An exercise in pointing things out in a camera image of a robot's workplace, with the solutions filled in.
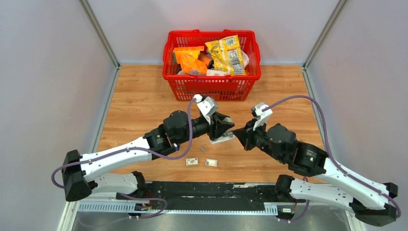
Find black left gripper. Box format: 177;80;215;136
175;111;235;145

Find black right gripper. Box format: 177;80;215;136
232;118;285;164

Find grey and white stapler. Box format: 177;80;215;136
210;117;235;144

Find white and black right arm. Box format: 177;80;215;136
233;119;398;227

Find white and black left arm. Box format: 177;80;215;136
62;111;235;202

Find white staple box tray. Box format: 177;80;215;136
205;158;218;167

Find white staple box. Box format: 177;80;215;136
186;158;198;166

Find red plastic shopping basket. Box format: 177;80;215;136
162;29;261;101

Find orange snack packet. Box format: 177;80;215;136
180;59;207;75

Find yellow snack bag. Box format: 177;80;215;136
205;35;246;76

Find orange carton box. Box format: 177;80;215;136
172;46;204;64

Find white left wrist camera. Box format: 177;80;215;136
193;94;219;125

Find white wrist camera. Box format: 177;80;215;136
193;94;219;125
251;102;273;131

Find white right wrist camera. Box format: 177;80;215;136
251;102;273;131

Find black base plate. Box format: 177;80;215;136
115;181;297;212

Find white slotted cable duct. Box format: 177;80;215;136
77;201;278;216

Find aluminium frame rail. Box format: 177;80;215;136
78;0;121;69

